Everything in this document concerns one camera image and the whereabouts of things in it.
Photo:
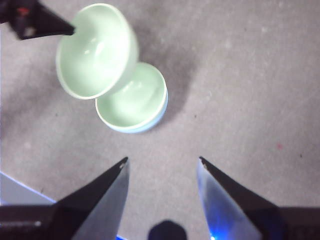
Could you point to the green ribbed bowl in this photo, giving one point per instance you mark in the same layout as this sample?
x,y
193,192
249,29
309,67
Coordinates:
x,y
135,102
95,55

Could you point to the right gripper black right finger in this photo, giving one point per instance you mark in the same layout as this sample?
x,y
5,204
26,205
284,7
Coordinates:
x,y
232,210

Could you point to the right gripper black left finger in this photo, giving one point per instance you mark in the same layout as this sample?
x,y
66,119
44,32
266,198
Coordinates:
x,y
92,207

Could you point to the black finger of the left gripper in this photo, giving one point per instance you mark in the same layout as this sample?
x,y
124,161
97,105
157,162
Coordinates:
x,y
53,25

